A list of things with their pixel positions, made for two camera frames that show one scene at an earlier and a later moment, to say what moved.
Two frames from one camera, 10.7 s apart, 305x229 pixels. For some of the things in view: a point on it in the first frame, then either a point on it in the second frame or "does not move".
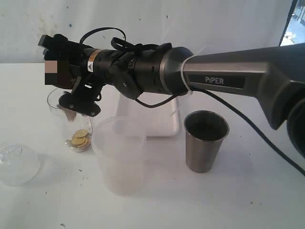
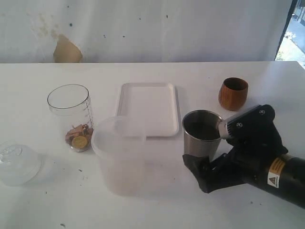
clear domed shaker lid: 19,164 does not move
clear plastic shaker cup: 76,129 does not move
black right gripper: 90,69 → 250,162
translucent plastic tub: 119,142 does not move
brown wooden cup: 60,74 → 232,93
